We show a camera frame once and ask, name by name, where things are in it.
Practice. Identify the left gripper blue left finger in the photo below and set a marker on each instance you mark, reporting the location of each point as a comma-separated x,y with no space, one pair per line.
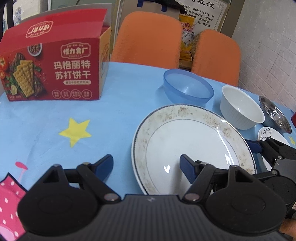
100,169

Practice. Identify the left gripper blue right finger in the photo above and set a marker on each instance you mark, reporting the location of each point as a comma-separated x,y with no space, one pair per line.
196,170

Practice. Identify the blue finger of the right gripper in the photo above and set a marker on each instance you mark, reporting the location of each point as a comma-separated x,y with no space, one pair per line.
254,146

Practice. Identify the white floral deep plate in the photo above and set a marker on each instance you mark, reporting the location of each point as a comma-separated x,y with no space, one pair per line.
274,147

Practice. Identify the stainless steel bowl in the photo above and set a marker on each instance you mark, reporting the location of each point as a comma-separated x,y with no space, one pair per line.
274,118

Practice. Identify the large gold-rimmed white plate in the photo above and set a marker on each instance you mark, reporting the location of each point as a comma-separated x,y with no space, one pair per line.
170,131

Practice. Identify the right hand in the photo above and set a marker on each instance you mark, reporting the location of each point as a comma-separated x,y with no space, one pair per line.
288,227

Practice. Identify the white ribbed ceramic bowl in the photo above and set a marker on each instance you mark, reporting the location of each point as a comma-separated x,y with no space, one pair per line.
239,109

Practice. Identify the blue translucent plastic bowl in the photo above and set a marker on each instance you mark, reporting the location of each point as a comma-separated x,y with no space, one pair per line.
184,87

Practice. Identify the right orange chair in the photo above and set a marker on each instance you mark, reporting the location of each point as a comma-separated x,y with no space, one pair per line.
217,57

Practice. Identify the orange chair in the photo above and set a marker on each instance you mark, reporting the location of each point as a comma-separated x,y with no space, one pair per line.
217,57
149,39

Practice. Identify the red cracker box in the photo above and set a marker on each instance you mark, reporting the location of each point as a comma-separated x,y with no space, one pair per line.
59,56

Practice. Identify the left orange chair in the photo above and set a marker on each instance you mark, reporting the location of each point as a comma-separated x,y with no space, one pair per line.
149,39

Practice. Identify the white poster with text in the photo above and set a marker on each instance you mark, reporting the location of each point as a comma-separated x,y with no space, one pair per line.
209,14

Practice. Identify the yellow snack bag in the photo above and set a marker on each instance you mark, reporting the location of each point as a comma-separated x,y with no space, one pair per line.
188,24

